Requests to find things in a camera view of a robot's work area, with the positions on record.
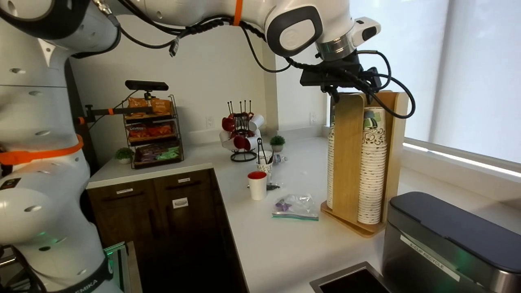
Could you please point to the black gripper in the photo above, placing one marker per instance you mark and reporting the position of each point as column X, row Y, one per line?
column 342, row 73

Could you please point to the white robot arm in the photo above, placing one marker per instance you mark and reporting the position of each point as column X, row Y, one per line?
column 42, row 164

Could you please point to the clear zip bag green seal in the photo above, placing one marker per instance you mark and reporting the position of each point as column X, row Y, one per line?
column 296, row 205

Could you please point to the black mug tree stand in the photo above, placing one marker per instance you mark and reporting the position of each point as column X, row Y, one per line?
column 241, row 131

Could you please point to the white mug red inside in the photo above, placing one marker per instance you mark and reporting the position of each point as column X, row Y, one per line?
column 257, row 184

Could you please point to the small green plant left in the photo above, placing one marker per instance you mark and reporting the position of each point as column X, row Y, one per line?
column 124, row 154

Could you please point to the stainless steel trash bin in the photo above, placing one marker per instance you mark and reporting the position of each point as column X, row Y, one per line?
column 431, row 245

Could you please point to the black wire snack rack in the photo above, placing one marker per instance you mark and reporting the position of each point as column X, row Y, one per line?
column 155, row 140

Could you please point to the dark wooden cabinet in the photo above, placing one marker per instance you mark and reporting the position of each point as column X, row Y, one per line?
column 179, row 229

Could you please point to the stack of patterned paper cups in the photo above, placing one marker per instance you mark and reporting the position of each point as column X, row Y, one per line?
column 373, row 166

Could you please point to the wooden coffee cup holder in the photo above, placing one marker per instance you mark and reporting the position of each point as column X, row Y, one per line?
column 345, row 143

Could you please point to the small green potted plant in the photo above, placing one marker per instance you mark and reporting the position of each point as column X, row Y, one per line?
column 277, row 141

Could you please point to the black camera on stand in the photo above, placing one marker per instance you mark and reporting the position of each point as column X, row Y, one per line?
column 140, row 102

